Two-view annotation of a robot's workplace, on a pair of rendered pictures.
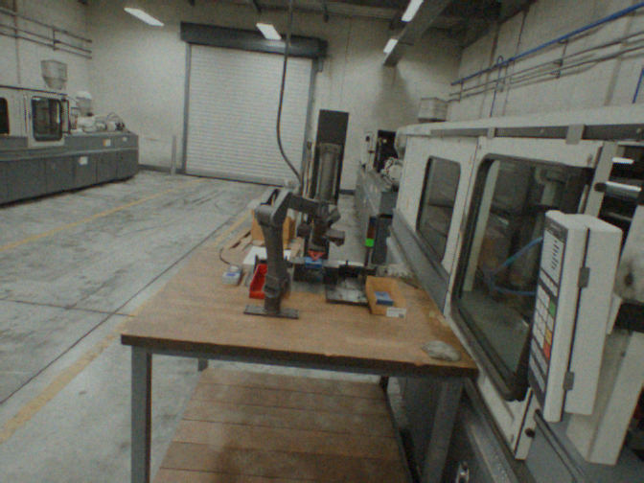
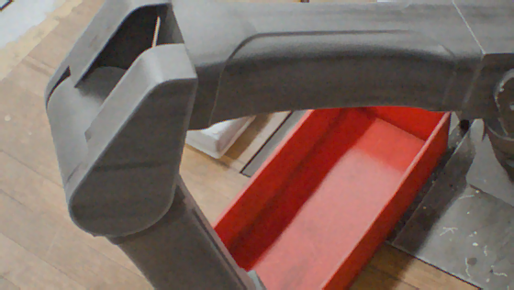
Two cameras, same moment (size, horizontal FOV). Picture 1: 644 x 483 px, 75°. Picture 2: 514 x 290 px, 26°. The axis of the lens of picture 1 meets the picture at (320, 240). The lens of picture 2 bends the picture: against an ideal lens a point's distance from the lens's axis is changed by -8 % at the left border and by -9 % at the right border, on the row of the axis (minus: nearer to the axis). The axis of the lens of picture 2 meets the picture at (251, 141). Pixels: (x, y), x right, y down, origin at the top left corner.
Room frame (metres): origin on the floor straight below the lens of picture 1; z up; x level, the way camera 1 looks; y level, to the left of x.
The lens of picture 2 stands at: (1.07, -0.17, 1.79)
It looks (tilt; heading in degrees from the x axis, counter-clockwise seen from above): 49 degrees down; 39
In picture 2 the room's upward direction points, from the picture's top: 3 degrees counter-clockwise
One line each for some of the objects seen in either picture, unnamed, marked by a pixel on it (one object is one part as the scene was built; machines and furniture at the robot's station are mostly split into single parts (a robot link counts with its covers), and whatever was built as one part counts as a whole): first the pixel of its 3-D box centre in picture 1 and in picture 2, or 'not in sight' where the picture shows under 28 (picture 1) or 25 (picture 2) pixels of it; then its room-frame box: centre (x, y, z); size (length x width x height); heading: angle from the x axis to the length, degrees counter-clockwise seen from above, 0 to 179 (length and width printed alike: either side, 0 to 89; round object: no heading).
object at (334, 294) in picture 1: (345, 295); not in sight; (1.65, -0.13, 0.91); 0.17 x 0.16 x 0.02; 93
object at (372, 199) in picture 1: (388, 199); not in sight; (7.54, -1.14, 0.49); 5.51 x 1.02 x 0.97; 179
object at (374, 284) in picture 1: (384, 296); not in sight; (1.63, -0.29, 0.93); 0.25 x 0.13 x 0.08; 3
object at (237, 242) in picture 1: (271, 248); not in sight; (5.01, 0.59, 0.07); 1.20 x 1.00 x 0.14; 176
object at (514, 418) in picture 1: (490, 265); not in sight; (1.27, -0.54, 1.21); 0.86 x 0.10 x 0.79; 179
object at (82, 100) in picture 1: (80, 98); not in sight; (8.37, 4.93, 1.60); 2.54 x 0.84 x 1.26; 179
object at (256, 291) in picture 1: (267, 281); (334, 192); (1.64, 0.20, 0.93); 0.25 x 0.12 x 0.06; 3
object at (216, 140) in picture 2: (230, 281); (209, 121); (1.67, 0.36, 0.90); 0.07 x 0.07 x 0.06; 3
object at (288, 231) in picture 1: (275, 218); not in sight; (5.31, 0.61, 0.40); 0.67 x 0.60 x 0.50; 175
